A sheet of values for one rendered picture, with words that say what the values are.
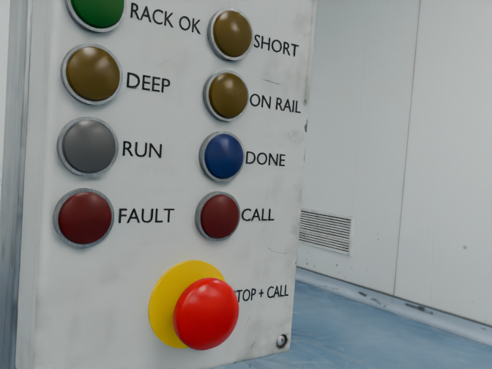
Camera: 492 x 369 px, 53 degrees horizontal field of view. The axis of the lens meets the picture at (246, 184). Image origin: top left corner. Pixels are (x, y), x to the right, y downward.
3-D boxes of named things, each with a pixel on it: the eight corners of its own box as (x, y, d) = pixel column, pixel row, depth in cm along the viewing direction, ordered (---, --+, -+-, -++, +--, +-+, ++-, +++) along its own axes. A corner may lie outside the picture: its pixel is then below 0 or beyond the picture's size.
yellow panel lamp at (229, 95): (249, 121, 30) (252, 75, 29) (210, 116, 28) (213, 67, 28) (241, 121, 30) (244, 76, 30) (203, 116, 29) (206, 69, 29)
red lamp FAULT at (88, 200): (113, 245, 25) (116, 192, 25) (58, 247, 24) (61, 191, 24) (107, 242, 26) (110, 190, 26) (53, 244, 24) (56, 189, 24)
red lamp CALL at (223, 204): (241, 239, 30) (244, 195, 30) (201, 241, 28) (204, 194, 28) (233, 237, 31) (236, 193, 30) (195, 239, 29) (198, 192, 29)
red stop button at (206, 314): (242, 348, 28) (247, 279, 28) (179, 361, 26) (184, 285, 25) (203, 323, 32) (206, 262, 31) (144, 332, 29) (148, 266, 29)
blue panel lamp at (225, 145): (244, 181, 30) (248, 135, 30) (206, 179, 28) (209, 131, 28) (237, 179, 30) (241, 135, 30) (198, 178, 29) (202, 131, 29)
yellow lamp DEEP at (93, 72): (121, 105, 25) (124, 50, 25) (66, 97, 23) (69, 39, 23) (116, 105, 26) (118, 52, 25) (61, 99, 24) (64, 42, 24)
